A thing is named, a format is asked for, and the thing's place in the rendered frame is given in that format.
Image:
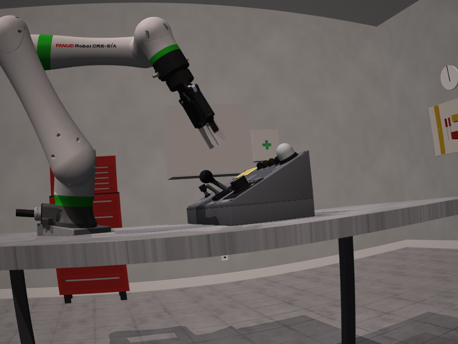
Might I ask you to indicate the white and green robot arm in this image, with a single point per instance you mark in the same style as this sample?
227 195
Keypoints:
24 59

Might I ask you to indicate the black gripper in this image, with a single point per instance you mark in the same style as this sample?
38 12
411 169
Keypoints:
196 107

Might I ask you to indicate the grey control console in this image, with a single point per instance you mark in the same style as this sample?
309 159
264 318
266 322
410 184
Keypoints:
274 190

